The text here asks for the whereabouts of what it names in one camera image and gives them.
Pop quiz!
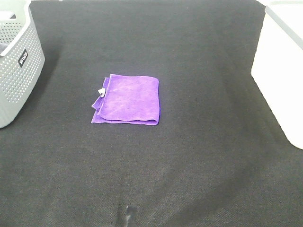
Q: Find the purple towel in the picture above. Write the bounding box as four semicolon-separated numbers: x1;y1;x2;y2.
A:
91;74;160;125

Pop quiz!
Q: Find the black fabric table mat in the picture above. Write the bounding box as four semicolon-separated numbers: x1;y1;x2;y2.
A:
0;0;303;227

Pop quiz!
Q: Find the white plastic bin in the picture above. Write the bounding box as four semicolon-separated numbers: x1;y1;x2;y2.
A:
251;0;303;148

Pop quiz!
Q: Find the grey perforated plastic basket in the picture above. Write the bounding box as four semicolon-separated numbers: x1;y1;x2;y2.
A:
0;0;45;128

